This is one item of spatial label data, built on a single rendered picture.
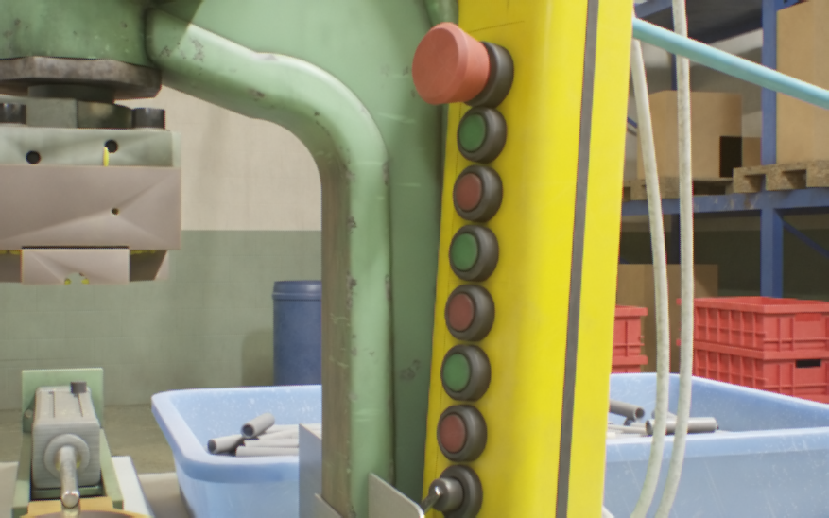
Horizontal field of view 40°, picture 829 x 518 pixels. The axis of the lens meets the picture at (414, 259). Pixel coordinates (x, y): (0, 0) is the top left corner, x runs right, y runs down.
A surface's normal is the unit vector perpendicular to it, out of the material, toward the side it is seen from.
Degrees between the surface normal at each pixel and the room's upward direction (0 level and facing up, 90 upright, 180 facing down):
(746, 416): 81
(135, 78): 90
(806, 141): 90
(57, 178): 90
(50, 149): 90
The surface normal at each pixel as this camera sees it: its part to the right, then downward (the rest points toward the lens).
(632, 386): 0.29, -0.14
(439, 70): -0.74, -0.05
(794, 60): -0.95, 0.00
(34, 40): -0.12, 0.01
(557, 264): 0.65, 0.01
